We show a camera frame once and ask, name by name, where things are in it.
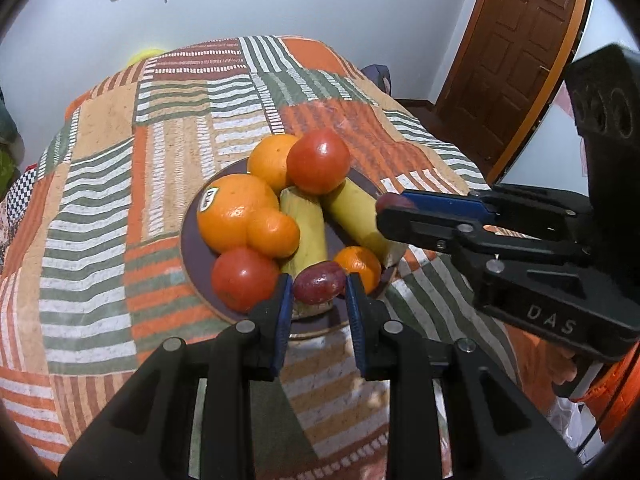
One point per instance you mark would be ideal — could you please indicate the red tomato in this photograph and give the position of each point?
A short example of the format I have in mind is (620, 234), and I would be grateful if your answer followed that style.
(317, 160)
(244, 280)

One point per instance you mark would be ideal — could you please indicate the large orange with sticker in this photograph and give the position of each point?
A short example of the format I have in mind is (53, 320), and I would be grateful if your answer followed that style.
(235, 215)

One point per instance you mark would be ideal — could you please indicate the green cloth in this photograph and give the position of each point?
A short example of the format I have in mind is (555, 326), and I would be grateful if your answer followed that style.
(5, 172)

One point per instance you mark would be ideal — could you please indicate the yellow round object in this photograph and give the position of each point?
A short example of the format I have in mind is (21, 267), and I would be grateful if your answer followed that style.
(144, 56)

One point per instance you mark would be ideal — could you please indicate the dark backpack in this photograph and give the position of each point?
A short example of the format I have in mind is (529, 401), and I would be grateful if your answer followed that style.
(377, 77)

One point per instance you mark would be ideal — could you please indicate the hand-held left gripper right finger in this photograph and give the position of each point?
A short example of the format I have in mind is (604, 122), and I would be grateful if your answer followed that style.
(356, 317)

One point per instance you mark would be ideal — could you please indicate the checkered cloth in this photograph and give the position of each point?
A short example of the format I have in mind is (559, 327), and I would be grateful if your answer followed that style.
(20, 192)

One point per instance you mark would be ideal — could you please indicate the striped patchwork blanket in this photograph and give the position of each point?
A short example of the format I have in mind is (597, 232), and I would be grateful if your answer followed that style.
(100, 210)

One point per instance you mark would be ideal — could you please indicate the orange door frame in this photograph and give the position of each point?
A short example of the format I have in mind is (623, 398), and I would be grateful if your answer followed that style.
(550, 85)

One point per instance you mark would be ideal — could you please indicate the small mandarin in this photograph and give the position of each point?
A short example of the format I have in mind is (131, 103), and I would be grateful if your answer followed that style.
(274, 234)
(359, 266)

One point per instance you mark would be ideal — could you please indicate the dark purple plate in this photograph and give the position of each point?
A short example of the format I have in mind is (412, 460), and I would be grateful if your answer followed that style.
(195, 260)

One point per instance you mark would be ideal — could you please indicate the pink wall decoration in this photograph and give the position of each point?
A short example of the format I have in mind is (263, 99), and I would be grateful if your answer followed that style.
(567, 102)

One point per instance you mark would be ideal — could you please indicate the purple grape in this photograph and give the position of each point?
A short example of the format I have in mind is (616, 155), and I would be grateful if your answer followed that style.
(320, 282)

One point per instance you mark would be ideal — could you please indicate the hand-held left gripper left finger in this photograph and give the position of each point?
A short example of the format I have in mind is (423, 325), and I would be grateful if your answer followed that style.
(285, 310)

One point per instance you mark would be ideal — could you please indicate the dark red plum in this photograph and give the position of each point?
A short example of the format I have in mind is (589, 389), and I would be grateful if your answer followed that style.
(395, 201)

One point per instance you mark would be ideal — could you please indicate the blue-grey cloth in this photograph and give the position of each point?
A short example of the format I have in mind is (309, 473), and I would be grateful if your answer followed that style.
(9, 120)

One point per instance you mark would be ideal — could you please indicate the white plastic bag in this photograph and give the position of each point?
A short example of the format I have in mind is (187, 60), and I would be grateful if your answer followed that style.
(565, 422)

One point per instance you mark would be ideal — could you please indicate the orange cloth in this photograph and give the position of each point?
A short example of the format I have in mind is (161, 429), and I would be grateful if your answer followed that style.
(612, 395)

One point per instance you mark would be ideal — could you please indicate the yellow-green banana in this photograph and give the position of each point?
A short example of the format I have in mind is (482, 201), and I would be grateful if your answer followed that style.
(305, 230)
(355, 215)

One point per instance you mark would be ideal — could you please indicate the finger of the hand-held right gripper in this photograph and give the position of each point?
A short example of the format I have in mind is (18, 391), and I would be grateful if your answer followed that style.
(415, 230)
(445, 202)

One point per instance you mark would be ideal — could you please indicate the brown wooden door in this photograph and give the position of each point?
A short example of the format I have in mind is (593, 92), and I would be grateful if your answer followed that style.
(510, 60)

